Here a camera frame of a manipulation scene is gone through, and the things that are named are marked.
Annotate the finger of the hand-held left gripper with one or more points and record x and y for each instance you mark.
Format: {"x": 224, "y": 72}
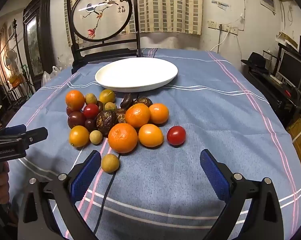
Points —
{"x": 14, "y": 130}
{"x": 38, "y": 133}

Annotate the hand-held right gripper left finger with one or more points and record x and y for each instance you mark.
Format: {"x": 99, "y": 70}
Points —
{"x": 86, "y": 175}

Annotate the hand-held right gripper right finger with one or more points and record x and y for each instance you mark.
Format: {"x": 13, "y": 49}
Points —
{"x": 214, "y": 175}

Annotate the large dark purple tomato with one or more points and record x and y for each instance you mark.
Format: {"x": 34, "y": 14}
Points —
{"x": 76, "y": 119}

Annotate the large mandarin orange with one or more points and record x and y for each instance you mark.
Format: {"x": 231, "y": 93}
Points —
{"x": 122, "y": 138}

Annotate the red cherry tomato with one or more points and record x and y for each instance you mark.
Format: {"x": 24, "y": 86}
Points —
{"x": 91, "y": 110}
{"x": 176, "y": 135}

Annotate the yellow green tomato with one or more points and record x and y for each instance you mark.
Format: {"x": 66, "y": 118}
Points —
{"x": 107, "y": 96}

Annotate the orange tomato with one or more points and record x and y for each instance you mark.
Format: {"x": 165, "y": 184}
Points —
{"x": 150, "y": 135}
{"x": 159, "y": 113}

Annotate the white oval plate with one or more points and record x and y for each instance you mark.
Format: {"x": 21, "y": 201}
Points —
{"x": 135, "y": 72}

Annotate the person's left hand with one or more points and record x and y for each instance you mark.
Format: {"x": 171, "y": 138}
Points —
{"x": 2, "y": 182}

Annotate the blue striped tablecloth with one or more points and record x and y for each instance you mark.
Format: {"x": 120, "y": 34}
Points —
{"x": 203, "y": 120}

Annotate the white plastic bag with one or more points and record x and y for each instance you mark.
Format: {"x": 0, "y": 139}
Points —
{"x": 48, "y": 77}

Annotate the large brown water chestnut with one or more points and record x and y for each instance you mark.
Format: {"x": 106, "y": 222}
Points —
{"x": 106, "y": 121}

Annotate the standing fan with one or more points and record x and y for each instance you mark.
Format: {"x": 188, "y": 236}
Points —
{"x": 9, "y": 60}

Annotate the small tan longan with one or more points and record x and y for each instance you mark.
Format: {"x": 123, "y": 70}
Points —
{"x": 110, "y": 106}

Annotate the dark wood framed painting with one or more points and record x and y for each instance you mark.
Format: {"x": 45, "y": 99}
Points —
{"x": 34, "y": 42}

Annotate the black desk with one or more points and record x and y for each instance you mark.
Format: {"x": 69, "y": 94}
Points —
{"x": 270, "y": 90}

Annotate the black hat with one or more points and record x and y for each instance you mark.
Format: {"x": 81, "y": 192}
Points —
{"x": 256, "y": 58}

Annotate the dark wooden chair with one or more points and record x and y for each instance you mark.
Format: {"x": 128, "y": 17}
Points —
{"x": 103, "y": 27}

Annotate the computer monitor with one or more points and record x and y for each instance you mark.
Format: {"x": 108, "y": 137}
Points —
{"x": 293, "y": 70}

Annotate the beige checked curtain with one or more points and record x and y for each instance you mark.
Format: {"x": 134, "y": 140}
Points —
{"x": 165, "y": 5}

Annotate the white wall outlet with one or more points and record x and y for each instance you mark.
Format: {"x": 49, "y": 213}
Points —
{"x": 234, "y": 30}
{"x": 211, "y": 24}
{"x": 221, "y": 26}

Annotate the white wall panel box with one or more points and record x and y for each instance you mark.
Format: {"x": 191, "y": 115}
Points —
{"x": 268, "y": 0}

